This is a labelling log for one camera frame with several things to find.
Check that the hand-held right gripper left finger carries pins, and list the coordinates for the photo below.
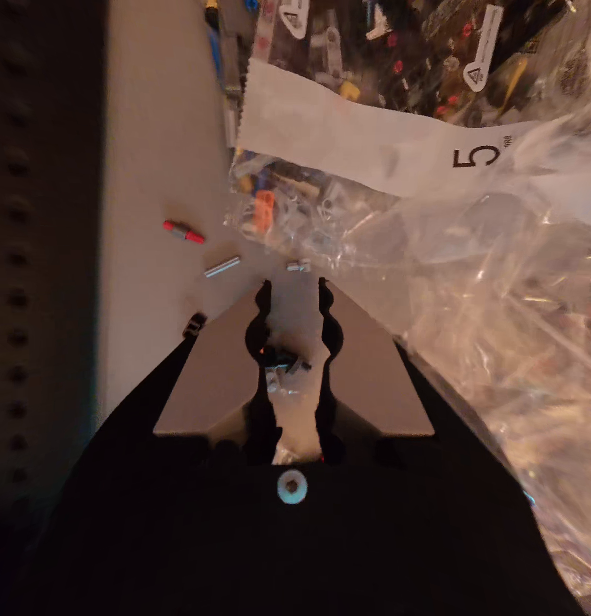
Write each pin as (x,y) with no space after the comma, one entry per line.
(208,385)

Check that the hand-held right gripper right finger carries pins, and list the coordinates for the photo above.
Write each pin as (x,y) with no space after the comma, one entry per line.
(377,385)

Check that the red grey lego pin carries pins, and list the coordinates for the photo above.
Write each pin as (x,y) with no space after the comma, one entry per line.
(182,232)

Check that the numbered clear plastic bag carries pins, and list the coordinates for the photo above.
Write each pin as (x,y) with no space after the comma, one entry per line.
(324,120)

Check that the scattered loose lego pieces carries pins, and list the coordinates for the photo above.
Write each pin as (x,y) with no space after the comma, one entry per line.
(223,267)

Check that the black perforated board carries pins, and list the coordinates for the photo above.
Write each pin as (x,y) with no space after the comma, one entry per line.
(45,240)

